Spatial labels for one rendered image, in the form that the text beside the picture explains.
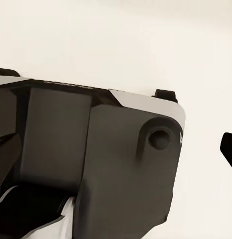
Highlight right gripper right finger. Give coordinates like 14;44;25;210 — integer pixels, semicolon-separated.
220;132;232;167

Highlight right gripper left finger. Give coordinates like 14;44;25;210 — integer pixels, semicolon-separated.
0;132;22;186

